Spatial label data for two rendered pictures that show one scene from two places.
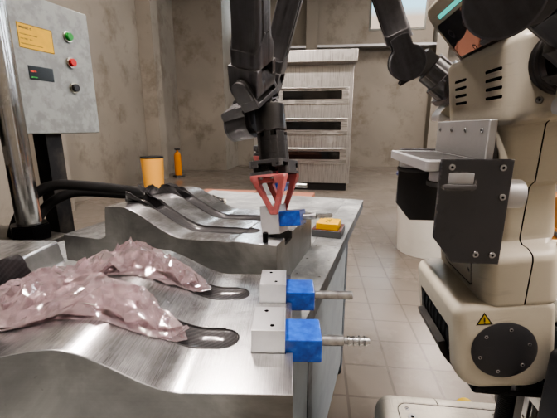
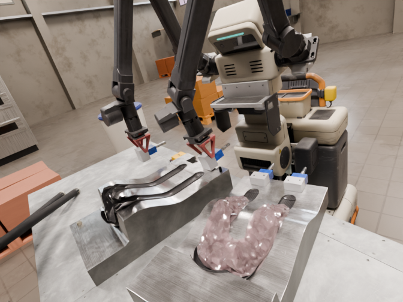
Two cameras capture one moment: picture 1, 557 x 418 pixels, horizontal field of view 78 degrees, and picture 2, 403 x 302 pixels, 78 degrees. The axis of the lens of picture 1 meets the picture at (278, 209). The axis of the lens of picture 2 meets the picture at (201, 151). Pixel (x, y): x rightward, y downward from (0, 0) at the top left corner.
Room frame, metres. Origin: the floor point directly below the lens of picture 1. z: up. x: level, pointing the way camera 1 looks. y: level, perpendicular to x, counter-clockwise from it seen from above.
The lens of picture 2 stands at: (0.14, 0.61, 1.31)
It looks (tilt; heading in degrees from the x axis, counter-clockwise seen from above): 24 degrees down; 310
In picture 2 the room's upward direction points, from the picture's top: 15 degrees counter-clockwise
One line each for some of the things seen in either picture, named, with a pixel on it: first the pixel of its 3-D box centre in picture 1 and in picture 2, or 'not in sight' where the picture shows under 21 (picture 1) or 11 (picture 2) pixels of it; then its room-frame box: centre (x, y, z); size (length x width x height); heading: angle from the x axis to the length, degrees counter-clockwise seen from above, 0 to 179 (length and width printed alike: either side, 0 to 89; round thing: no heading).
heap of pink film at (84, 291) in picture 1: (99, 281); (241, 222); (0.40, 0.23, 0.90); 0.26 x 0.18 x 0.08; 88
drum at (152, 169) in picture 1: (152, 173); not in sight; (5.91, 2.18, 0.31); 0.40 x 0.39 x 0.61; 175
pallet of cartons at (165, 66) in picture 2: not in sight; (172, 65); (8.26, -8.61, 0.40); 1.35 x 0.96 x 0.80; 174
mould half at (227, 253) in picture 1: (193, 226); (150, 198); (0.76, 0.20, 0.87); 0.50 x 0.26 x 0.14; 71
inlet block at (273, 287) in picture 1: (306, 294); (265, 174); (0.45, -0.04, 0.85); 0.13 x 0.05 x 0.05; 88
